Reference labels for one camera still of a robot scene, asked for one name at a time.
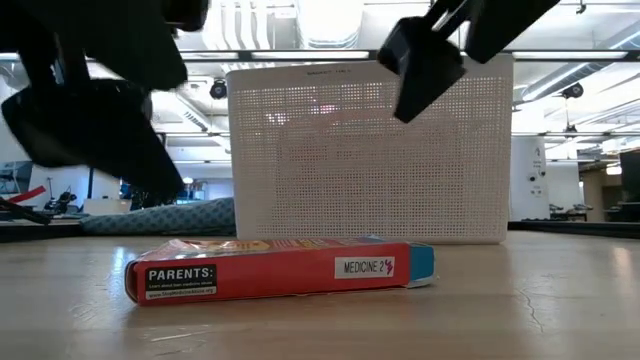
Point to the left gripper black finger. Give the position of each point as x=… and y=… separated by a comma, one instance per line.
x=145, y=60
x=90, y=130

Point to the white woven plastic basket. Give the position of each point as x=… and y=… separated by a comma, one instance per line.
x=350, y=175

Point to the black ceiling camera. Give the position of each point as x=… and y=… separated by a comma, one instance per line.
x=573, y=90
x=218, y=89

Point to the wall picture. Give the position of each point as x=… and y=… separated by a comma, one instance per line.
x=12, y=180

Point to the blue flower-print soft pack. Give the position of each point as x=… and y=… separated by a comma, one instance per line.
x=170, y=218

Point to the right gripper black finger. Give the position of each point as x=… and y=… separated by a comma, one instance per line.
x=505, y=25
x=425, y=65

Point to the background black robot equipment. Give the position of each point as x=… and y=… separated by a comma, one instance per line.
x=62, y=204

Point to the white pillar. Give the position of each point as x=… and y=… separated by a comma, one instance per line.
x=527, y=175

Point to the red Tylenol medicine box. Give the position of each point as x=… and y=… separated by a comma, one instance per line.
x=270, y=275

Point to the white box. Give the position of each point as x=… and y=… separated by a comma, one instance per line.
x=105, y=206

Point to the dark monitor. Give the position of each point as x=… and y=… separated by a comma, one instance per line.
x=631, y=175

